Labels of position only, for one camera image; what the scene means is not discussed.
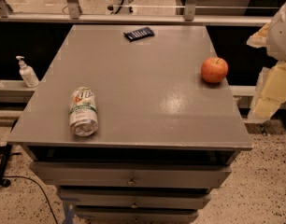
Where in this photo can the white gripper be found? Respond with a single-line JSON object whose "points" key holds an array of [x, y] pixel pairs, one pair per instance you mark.
{"points": [[281, 34]]}

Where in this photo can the red apple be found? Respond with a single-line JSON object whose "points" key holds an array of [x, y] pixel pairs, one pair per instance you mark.
{"points": [[214, 70]]}

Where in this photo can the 7up can lying down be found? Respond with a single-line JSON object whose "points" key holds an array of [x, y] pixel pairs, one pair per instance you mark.
{"points": [[83, 120]]}

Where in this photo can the grey drawer cabinet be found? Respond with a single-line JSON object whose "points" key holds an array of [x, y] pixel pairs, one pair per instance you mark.
{"points": [[152, 105]]}

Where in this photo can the dark blue snack packet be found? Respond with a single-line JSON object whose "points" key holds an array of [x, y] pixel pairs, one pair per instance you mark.
{"points": [[139, 34]]}

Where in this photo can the middle grey drawer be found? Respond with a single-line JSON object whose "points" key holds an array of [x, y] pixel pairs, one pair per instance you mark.
{"points": [[135, 198]]}

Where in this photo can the grey drawer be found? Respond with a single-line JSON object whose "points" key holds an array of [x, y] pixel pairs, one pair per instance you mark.
{"points": [[131, 175], [136, 215], [135, 198]]}

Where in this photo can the bottom grey drawer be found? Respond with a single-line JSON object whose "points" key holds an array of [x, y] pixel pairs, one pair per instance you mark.
{"points": [[136, 215]]}

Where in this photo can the top grey drawer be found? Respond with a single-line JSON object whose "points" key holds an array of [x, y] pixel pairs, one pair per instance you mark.
{"points": [[131, 175]]}

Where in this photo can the white pump dispenser bottle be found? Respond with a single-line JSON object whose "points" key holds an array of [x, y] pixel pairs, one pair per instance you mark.
{"points": [[27, 73]]}

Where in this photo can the black stand leg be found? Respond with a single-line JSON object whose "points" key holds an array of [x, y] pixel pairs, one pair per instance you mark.
{"points": [[4, 155]]}

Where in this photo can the metal railing frame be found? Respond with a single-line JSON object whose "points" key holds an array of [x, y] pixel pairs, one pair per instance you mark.
{"points": [[197, 12]]}

